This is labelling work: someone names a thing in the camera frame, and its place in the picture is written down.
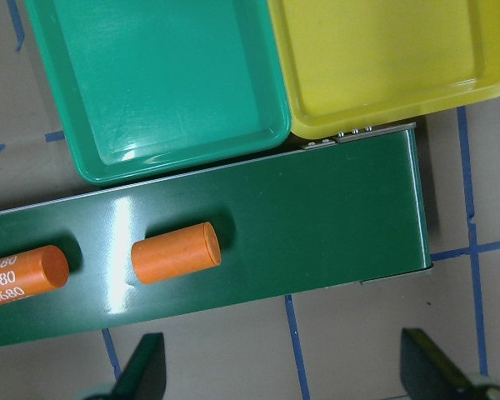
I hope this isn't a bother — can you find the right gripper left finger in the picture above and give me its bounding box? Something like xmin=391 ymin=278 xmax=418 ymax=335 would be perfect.
xmin=110 ymin=332 xmax=167 ymax=400

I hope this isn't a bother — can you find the green plastic tray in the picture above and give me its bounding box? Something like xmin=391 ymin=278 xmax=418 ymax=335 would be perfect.
xmin=26 ymin=1 xmax=291 ymax=185

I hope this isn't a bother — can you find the plain orange cylinder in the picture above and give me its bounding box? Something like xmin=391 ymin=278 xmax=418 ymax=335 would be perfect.
xmin=131 ymin=222 xmax=222 ymax=284

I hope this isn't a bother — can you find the yellow plastic tray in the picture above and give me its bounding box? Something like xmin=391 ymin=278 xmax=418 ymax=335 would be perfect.
xmin=268 ymin=1 xmax=500 ymax=140

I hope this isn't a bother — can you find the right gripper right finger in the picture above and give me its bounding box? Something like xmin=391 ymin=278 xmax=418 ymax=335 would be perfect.
xmin=400 ymin=328 xmax=474 ymax=399

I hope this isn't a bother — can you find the orange cylinder with 4680 print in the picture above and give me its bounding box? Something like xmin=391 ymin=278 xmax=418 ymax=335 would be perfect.
xmin=0 ymin=245 xmax=70 ymax=305

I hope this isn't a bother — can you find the green conveyor belt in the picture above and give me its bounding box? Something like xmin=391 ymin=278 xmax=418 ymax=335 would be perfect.
xmin=0 ymin=123 xmax=431 ymax=347

